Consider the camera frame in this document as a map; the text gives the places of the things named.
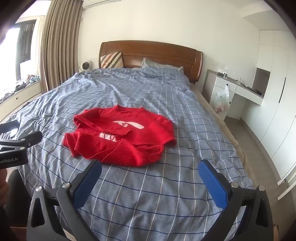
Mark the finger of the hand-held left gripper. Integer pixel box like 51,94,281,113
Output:
0,131,43,152
0,120,21,136

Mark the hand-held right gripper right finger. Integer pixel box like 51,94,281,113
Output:
198,159,274,241

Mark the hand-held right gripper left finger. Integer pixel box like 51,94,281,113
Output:
26,160,102,241

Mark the red knitted sweater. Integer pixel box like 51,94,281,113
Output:
63,105,176,168

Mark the pile of clothes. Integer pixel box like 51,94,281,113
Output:
0,74,41,102

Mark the white window seat cabinet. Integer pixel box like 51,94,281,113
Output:
0,80,42,121

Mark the blue checked duvet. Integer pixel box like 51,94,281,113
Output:
0,67,253,241

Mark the beige mattress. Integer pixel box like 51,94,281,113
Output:
192,89,251,181

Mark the window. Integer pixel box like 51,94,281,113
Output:
0,20,37,93

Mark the white plastic bag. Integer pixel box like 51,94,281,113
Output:
212,85,230,114

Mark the white wardrobe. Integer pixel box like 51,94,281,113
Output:
240,30,296,186

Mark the beige curtain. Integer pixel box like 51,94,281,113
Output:
40,0,85,93

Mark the white desk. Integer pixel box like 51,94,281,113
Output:
208,69,264,120

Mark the striped cushion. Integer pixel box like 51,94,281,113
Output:
100,51,123,69

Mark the grey pillow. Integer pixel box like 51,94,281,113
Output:
141,57,184,72

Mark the wooden bed headboard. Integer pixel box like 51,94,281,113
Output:
99,40,204,86

